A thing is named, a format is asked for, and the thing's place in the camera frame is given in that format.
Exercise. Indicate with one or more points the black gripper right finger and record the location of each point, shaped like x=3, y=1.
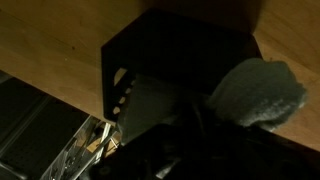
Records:
x=260, y=153

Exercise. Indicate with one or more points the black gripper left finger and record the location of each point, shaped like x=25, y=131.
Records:
x=160, y=150

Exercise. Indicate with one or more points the white knitted towel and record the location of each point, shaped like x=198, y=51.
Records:
x=256, y=90

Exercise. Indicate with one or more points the clear plastic packaging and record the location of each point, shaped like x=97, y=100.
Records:
x=80, y=150

